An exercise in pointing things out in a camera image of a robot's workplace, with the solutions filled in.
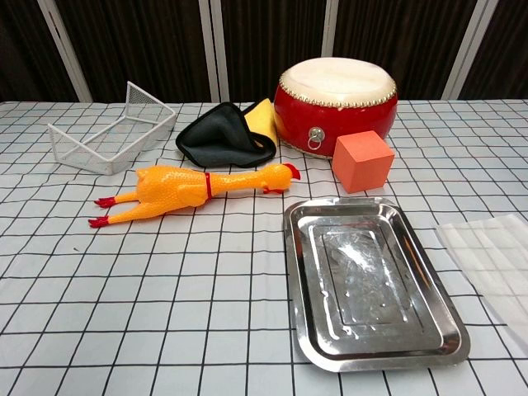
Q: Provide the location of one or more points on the white cloth piece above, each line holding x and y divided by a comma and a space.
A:
495, 264

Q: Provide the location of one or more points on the silver metal tray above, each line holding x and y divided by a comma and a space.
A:
371, 280

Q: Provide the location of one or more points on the yellow grey black-edged cloth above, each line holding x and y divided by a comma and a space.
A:
214, 140

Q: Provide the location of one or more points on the yellow rubber chicken toy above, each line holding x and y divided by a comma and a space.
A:
173, 189

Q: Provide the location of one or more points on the orange foam cube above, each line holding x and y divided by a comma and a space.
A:
359, 169

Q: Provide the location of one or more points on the red drum with white skin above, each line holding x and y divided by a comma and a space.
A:
334, 86

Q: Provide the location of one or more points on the white black checkered tablecloth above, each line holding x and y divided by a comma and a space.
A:
165, 309

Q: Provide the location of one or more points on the dark folding screen white frame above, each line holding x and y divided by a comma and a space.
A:
144, 41

